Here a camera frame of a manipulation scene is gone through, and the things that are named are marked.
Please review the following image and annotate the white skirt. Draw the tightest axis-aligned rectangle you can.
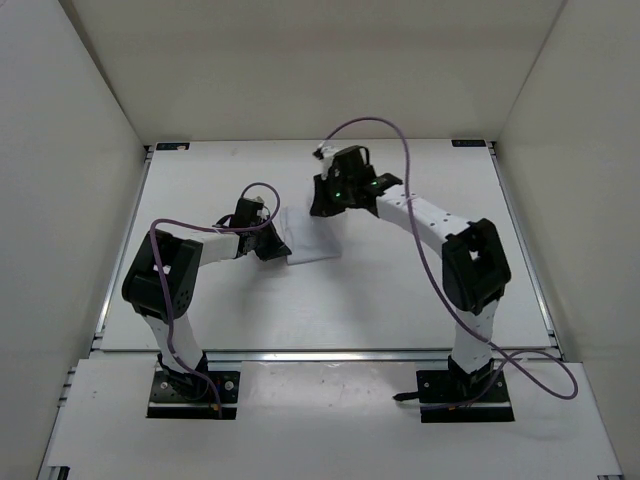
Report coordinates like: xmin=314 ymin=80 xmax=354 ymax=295
xmin=279 ymin=206 xmax=342 ymax=266

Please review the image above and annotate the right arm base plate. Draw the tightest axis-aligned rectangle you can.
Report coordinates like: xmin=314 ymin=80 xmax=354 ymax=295
xmin=393 ymin=370 xmax=515 ymax=424

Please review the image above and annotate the left blue corner label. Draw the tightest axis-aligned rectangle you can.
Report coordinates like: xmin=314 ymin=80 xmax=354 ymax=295
xmin=155 ymin=142 xmax=190 ymax=151

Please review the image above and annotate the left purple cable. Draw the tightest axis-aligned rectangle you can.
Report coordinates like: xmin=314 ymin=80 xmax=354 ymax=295
xmin=148 ymin=182 xmax=281 ymax=419

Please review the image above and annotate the right blue corner label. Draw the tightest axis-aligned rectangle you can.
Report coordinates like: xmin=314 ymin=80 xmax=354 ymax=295
xmin=451 ymin=139 xmax=486 ymax=148

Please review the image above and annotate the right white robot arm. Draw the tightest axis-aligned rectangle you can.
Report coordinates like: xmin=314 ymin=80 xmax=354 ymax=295
xmin=310 ymin=145 xmax=511 ymax=401

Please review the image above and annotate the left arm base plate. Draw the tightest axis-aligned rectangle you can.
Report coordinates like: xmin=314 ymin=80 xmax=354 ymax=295
xmin=146 ymin=365 xmax=241 ymax=421

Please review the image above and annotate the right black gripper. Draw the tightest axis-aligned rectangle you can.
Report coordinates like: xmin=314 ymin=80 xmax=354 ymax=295
xmin=312 ymin=172 xmax=356 ymax=220

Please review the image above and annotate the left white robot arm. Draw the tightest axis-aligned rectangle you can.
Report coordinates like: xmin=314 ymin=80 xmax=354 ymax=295
xmin=122 ymin=198 xmax=291 ymax=400

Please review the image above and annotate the blue corner label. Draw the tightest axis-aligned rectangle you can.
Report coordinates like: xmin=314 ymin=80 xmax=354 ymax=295
xmin=451 ymin=139 xmax=486 ymax=148
xmin=155 ymin=142 xmax=190 ymax=151

